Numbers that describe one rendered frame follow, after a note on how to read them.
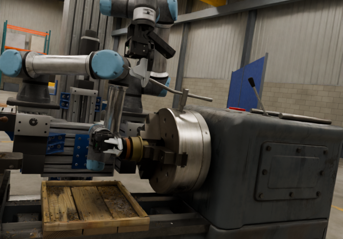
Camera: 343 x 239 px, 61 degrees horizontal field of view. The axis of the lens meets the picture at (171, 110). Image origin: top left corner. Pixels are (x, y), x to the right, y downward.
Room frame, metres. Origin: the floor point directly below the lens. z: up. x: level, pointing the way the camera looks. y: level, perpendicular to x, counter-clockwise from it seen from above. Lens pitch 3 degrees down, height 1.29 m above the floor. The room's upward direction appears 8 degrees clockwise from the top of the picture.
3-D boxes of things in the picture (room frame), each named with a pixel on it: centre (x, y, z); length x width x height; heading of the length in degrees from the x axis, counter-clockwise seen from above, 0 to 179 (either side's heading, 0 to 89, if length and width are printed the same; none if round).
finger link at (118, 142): (0.99, 0.18, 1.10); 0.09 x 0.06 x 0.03; 25
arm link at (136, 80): (1.65, 0.23, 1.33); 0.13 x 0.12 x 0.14; 87
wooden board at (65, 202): (0.97, 0.23, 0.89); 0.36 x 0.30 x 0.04; 26
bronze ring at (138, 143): (1.02, 0.11, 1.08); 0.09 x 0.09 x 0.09; 27
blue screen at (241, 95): (7.74, -1.75, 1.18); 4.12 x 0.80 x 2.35; 178
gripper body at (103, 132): (1.09, 0.23, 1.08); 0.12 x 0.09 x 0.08; 25
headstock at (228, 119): (1.28, -0.38, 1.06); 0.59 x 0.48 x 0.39; 116
